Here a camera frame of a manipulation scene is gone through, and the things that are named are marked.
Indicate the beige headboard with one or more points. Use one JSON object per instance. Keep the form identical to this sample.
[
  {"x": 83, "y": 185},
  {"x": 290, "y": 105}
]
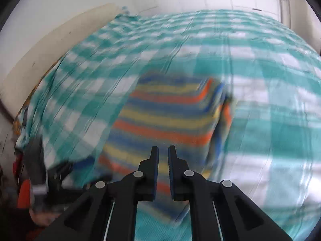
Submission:
[{"x": 50, "y": 47}]

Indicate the striped multicolour small cloth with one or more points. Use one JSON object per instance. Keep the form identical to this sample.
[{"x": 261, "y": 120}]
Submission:
[{"x": 163, "y": 115}]

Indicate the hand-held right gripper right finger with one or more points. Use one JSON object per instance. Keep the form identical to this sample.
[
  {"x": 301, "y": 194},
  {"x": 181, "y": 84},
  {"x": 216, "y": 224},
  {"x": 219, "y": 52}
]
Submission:
[{"x": 171, "y": 165}]

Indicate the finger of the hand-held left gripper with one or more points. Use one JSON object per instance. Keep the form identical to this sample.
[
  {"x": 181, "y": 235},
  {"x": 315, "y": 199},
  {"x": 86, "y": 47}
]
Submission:
[{"x": 64, "y": 170}]

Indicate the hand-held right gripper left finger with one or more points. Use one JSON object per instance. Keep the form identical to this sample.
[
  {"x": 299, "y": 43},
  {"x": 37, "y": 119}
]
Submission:
[{"x": 155, "y": 165}]

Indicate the orange red object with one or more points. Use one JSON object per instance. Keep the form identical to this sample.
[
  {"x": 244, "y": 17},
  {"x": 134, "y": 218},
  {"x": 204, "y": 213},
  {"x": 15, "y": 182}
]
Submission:
[{"x": 24, "y": 194}]

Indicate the orange floral cloth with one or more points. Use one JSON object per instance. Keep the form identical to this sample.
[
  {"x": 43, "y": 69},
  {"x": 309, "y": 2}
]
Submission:
[{"x": 18, "y": 125}]

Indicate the teal white checked bedsheet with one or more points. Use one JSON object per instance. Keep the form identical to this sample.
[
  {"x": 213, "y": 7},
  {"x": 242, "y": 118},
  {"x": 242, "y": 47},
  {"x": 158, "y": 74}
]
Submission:
[{"x": 263, "y": 93}]

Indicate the person's left hand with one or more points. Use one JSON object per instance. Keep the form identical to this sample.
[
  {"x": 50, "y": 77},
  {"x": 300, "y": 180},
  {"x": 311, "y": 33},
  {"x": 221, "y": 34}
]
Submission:
[{"x": 46, "y": 218}]

